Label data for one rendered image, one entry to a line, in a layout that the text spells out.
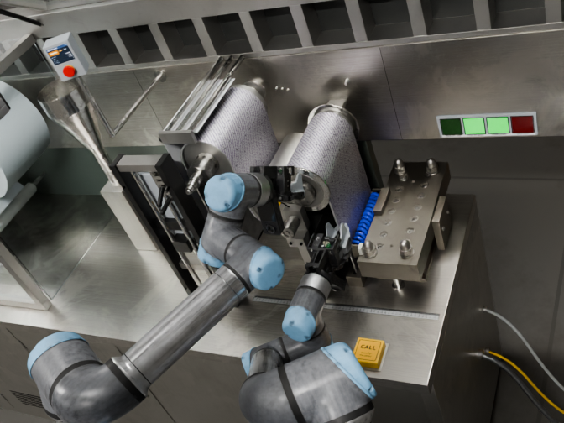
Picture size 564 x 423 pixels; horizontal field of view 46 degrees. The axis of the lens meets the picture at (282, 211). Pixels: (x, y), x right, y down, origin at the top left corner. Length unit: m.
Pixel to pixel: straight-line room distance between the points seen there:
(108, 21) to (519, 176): 2.15
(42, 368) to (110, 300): 0.91
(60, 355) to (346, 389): 0.53
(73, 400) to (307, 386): 0.41
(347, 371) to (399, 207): 0.76
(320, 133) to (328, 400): 0.77
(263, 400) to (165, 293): 0.96
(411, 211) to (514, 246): 1.34
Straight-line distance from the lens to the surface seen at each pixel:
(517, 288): 2.97
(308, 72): 1.86
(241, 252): 1.28
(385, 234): 1.80
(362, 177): 1.88
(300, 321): 1.52
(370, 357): 1.69
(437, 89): 1.79
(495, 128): 1.83
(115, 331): 2.12
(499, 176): 3.48
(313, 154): 1.67
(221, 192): 1.31
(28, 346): 2.59
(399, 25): 1.79
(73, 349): 1.33
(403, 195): 1.90
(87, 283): 2.34
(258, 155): 1.83
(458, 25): 1.72
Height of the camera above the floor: 2.27
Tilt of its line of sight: 39 degrees down
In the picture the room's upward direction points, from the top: 23 degrees counter-clockwise
